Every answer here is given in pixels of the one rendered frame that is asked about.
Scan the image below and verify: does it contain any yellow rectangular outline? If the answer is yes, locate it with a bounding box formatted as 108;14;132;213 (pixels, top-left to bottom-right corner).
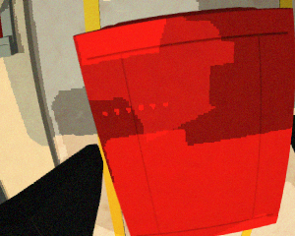
84;0;293;236

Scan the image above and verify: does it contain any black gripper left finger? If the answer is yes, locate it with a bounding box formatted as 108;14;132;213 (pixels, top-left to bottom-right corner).
0;145;104;236

